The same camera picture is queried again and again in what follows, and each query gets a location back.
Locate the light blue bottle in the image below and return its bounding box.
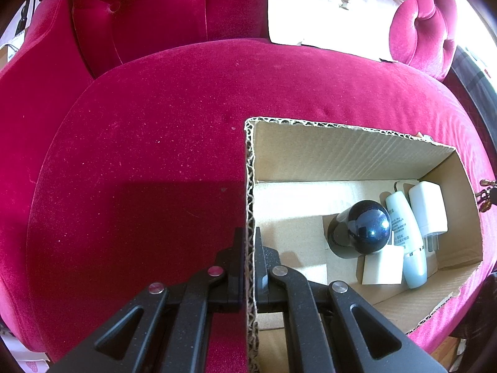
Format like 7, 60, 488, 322
385, 190, 428, 289

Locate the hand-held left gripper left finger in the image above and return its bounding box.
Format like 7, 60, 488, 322
47, 228, 246, 373

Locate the brass key bunch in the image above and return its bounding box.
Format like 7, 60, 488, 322
479, 179, 497, 214

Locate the dark blue round bottle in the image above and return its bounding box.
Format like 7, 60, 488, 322
327, 199, 392, 260

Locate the large white charger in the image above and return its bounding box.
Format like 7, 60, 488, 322
408, 181, 449, 251

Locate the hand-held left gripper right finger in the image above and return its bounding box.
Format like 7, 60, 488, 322
254, 227, 447, 373

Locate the red velvet sofa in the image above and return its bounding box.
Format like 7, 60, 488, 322
0, 0, 497, 373

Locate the cardboard box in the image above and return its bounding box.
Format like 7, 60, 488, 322
244, 117, 484, 373

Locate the small white charger cube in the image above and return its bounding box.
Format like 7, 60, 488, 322
362, 245, 404, 284

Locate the white pink-printed bag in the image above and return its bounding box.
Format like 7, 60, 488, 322
0, 326, 51, 373

